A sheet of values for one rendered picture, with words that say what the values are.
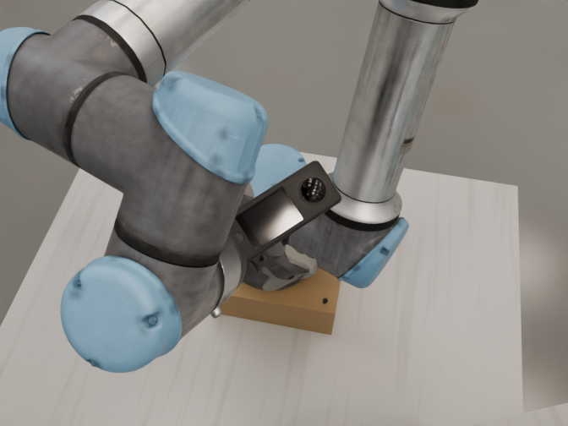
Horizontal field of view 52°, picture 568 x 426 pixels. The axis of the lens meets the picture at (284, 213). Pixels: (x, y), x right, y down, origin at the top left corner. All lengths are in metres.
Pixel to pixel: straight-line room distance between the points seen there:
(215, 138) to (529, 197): 2.12
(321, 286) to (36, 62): 0.66
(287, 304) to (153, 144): 0.63
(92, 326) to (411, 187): 0.92
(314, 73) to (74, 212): 1.67
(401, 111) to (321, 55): 2.10
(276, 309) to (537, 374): 1.25
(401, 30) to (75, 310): 0.43
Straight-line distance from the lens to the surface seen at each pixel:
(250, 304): 0.99
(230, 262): 0.47
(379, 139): 0.70
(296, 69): 2.69
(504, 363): 1.09
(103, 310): 0.38
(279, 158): 0.84
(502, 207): 1.24
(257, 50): 2.79
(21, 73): 0.45
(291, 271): 0.59
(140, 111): 0.38
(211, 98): 0.35
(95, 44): 0.45
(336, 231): 0.76
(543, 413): 1.08
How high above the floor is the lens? 1.82
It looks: 56 degrees down
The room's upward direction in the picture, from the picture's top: straight up
